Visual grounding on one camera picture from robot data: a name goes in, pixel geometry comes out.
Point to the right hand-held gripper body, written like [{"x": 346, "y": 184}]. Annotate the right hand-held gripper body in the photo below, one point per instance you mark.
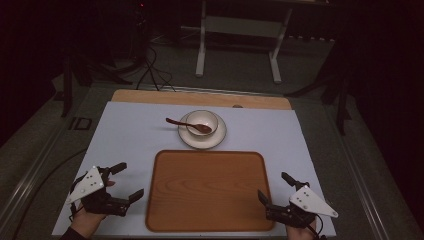
[{"x": 310, "y": 201}]

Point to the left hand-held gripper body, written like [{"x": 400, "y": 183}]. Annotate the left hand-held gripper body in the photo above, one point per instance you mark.
[{"x": 88, "y": 186}]

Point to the person's right hand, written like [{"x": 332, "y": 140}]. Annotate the person's right hand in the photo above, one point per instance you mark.
[{"x": 300, "y": 234}]

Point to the person's left hand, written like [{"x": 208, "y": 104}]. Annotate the person's left hand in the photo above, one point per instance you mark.
[{"x": 86, "y": 221}]

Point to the white table mat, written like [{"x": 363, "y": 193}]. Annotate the white table mat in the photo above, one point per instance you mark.
[{"x": 133, "y": 133}]

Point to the brown wooden tray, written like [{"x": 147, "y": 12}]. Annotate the brown wooden tray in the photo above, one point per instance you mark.
[{"x": 206, "y": 190}]

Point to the black floor plate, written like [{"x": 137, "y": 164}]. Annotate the black floor plate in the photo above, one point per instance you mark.
[{"x": 80, "y": 123}]

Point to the white round plate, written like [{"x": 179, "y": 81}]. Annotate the white round plate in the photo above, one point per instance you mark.
[{"x": 203, "y": 143}]

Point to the dark wooden spoon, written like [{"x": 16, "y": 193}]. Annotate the dark wooden spoon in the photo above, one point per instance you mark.
[{"x": 203, "y": 128}]

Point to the white bowl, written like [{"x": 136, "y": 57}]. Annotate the white bowl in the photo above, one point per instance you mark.
[{"x": 200, "y": 117}]

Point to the silver floor rail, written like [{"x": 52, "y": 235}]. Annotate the silver floor rail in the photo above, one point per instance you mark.
[
  {"x": 33, "y": 173},
  {"x": 360, "y": 180}
]

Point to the white metal stand frame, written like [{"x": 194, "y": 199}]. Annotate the white metal stand frame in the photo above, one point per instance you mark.
[{"x": 200, "y": 50}]

